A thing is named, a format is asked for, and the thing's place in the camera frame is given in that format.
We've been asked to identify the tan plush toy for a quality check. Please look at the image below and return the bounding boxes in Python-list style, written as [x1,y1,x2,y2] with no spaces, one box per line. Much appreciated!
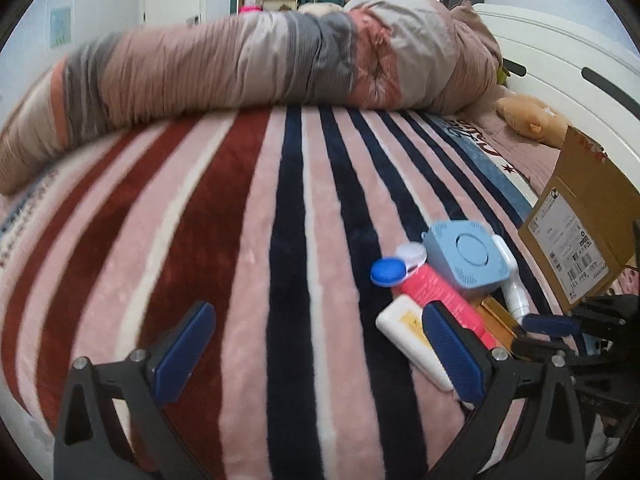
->
[496,94,570,148]

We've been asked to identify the brown cardboard box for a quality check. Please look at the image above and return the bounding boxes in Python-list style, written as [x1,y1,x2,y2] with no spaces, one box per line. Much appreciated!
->
[518,127,639,312]

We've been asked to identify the green plush toy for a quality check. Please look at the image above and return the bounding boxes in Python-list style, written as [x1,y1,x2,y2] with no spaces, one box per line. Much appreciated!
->
[497,66,511,86]

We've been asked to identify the white spray bottle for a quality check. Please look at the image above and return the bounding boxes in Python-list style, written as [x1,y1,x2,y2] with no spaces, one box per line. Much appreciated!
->
[491,234,530,324]

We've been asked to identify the white bed headboard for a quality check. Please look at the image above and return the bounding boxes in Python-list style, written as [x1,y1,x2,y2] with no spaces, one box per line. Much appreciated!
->
[474,3,640,185]

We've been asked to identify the white yellow rectangular box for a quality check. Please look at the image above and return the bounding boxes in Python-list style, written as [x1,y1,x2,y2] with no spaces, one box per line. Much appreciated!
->
[375,295,454,392]

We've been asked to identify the gold rectangular box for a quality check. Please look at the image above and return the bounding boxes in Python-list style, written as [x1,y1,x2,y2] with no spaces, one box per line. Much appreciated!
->
[475,296,525,352]

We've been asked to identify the blue white contact lens case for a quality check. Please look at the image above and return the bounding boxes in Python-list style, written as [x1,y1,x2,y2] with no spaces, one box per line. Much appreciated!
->
[370,242,427,288]

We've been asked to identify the pink cup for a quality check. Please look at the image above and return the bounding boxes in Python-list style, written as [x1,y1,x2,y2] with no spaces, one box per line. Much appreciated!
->
[239,6,262,14]

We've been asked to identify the pink red bottle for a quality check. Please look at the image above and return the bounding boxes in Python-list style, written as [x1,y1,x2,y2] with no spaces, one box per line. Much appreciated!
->
[399,263,498,349]

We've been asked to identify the rolled pink grey quilt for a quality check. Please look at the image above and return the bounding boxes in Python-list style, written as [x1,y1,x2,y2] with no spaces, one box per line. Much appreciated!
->
[1,0,502,195]

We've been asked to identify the light blue square device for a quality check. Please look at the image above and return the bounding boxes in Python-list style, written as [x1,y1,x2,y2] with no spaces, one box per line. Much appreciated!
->
[422,220,510,301]

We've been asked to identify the striped plush blanket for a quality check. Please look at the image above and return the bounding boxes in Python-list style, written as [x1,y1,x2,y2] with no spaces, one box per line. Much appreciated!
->
[1,107,559,479]

